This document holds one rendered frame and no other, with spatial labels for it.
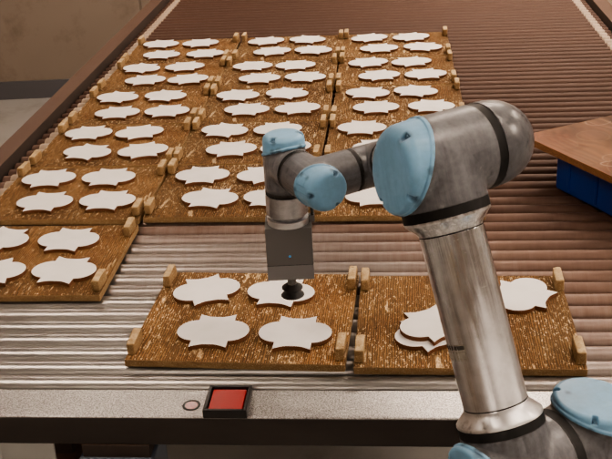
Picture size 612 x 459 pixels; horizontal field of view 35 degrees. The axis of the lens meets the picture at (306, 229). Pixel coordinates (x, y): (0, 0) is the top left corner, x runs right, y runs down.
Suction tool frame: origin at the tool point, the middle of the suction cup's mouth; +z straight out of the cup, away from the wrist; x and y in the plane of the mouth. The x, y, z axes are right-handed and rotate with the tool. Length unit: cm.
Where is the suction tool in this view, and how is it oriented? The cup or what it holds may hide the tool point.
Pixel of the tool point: (292, 294)
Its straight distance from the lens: 182.5
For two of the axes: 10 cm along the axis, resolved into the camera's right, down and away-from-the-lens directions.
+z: 0.5, 9.0, 4.2
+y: -10.0, 0.5, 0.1
